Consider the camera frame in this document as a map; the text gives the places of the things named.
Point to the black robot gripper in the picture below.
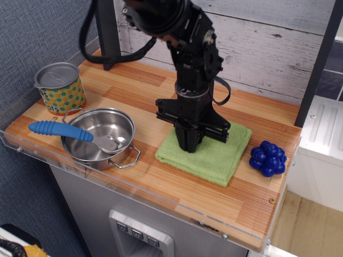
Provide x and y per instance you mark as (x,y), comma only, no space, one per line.
(194,116)

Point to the light green towel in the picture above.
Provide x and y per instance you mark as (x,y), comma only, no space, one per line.
(213,161)

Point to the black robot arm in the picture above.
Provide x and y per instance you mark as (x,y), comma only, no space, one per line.
(190,37)

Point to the blue toy grape bunch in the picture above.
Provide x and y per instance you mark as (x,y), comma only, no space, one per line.
(268,158)

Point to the stainless steel pot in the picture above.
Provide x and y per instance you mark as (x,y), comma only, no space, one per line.
(113,130)

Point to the silver ice dispenser panel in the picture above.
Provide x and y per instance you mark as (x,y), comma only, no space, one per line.
(135,238)

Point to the clear acrylic table guard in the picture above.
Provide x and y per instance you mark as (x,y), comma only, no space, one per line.
(249,208)

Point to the grey toy fridge cabinet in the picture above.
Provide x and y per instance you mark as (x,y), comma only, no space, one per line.
(90,205)

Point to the white toy sink unit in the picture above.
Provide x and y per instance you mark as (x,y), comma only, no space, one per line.
(316,170)

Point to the dotted tin can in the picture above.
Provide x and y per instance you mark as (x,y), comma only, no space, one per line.
(61,88)

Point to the yellow black bag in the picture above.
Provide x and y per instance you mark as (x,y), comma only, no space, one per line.
(17,242)

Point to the blue handled metal spoon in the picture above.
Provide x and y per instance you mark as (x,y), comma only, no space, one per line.
(64,132)

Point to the left dark grey post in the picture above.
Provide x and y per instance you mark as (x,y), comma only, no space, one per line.
(107,29)

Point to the dark grey post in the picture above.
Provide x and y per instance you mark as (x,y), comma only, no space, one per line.
(323,54)
(107,29)

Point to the right dark grey post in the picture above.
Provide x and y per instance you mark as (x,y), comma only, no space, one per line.
(323,54)

